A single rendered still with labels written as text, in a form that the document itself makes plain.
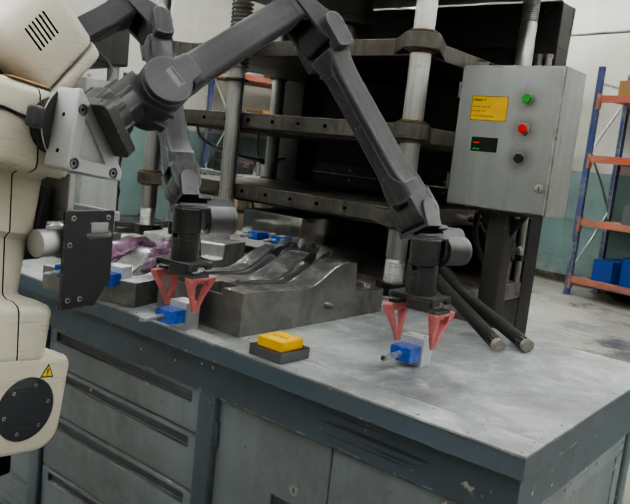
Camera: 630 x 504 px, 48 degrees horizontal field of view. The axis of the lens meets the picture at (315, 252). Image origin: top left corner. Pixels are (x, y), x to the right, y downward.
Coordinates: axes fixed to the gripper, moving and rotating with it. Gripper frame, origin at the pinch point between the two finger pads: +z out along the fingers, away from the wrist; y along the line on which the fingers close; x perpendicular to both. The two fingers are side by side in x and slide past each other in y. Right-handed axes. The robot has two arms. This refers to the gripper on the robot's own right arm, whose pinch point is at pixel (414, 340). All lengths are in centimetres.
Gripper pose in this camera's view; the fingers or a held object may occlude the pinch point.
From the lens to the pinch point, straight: 137.0
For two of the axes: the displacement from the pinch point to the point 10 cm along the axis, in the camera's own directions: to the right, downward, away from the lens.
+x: -6.3, 0.5, -7.8
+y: -7.7, -1.6, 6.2
